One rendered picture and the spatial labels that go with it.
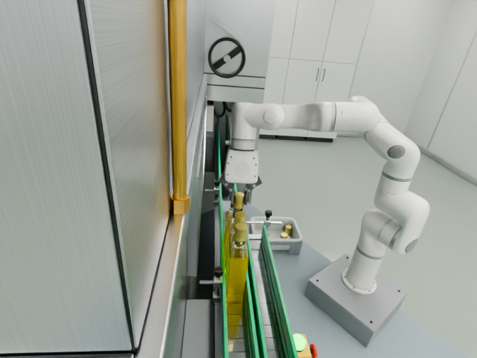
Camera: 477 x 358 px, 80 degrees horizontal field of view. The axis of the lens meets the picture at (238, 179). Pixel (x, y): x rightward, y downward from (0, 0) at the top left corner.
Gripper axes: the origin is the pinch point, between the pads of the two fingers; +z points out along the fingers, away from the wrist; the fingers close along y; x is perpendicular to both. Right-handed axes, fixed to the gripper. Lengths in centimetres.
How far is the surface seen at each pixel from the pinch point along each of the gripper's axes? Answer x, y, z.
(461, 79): 336, 353, -97
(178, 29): -50, -13, -34
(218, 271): -9.1, -5.5, 20.4
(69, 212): -68, -17, -19
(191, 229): -12.2, -13.6, 5.8
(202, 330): -15.2, -9.3, 35.6
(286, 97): 378, 101, -55
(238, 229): -12.1, -0.6, 5.7
